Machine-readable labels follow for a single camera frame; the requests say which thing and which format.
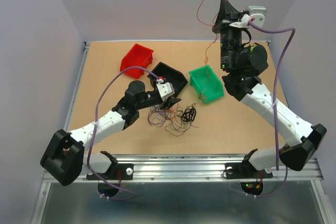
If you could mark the black plastic bin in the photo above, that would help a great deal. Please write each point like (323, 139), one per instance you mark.
(171, 75)

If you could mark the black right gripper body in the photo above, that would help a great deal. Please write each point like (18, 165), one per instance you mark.
(231, 39)

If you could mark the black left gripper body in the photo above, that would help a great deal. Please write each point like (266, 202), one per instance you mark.
(150, 100)

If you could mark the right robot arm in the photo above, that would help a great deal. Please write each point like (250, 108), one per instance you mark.
(296, 140)

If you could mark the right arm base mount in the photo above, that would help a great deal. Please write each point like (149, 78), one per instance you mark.
(244, 171)

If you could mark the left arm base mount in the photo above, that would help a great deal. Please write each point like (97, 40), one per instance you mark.
(113, 171)

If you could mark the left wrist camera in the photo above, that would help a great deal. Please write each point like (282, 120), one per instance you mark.
(165, 90)

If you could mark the red plastic bin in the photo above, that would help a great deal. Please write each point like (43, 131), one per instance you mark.
(140, 56)

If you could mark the green plastic bin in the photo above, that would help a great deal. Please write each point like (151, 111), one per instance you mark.
(206, 84)

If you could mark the aluminium table frame rail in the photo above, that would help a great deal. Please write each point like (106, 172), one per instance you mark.
(192, 189)

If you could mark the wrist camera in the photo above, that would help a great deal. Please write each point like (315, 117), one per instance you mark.
(165, 90)
(254, 14)

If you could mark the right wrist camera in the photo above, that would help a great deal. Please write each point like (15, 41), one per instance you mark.
(254, 14)

